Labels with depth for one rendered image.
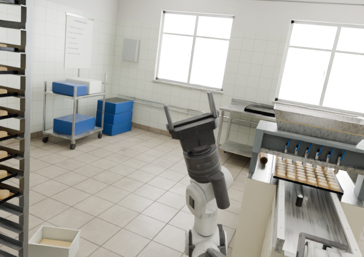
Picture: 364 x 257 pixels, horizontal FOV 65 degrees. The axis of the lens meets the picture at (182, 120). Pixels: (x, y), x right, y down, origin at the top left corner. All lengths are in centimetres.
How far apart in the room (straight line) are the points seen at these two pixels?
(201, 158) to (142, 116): 521
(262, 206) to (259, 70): 330
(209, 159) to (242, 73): 440
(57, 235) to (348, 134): 217
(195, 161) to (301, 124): 130
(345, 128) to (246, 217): 85
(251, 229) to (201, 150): 148
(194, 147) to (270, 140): 132
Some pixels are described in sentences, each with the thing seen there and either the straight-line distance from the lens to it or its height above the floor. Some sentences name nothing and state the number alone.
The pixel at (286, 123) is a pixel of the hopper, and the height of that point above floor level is 124.
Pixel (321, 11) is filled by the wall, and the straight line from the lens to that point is 504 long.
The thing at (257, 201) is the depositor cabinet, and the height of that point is 70.
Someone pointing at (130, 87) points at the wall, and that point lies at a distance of 597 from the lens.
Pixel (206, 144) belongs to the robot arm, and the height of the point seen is 136.
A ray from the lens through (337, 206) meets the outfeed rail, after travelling 178.
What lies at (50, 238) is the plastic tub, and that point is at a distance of 260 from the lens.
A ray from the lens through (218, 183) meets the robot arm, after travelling 71.
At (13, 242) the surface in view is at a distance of 168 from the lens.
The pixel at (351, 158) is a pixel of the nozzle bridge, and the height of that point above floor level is 110.
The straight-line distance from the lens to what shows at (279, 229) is 137.
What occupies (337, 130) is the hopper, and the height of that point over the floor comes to 126.
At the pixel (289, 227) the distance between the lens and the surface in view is 153.
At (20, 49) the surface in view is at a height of 150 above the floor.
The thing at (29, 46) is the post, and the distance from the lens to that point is 135.
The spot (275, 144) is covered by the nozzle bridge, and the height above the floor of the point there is 108.
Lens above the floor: 156
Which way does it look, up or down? 13 degrees down
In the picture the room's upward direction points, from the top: 8 degrees clockwise
